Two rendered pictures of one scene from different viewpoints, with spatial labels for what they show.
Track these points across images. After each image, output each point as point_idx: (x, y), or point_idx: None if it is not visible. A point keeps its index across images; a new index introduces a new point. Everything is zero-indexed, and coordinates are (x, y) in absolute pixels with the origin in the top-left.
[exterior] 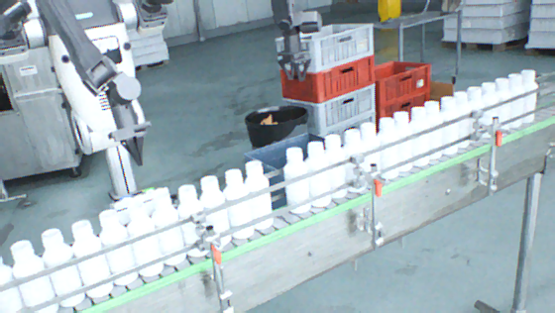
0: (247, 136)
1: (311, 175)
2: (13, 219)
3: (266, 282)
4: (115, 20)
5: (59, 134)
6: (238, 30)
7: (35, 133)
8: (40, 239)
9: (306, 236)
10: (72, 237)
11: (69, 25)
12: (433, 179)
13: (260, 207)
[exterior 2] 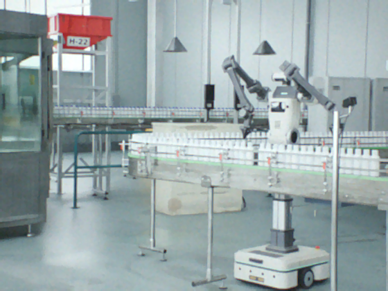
0: None
1: (260, 152)
2: (383, 239)
3: (240, 181)
4: (294, 97)
5: None
6: None
7: None
8: (368, 247)
9: (254, 172)
10: (380, 253)
11: (238, 92)
12: (305, 176)
13: (246, 156)
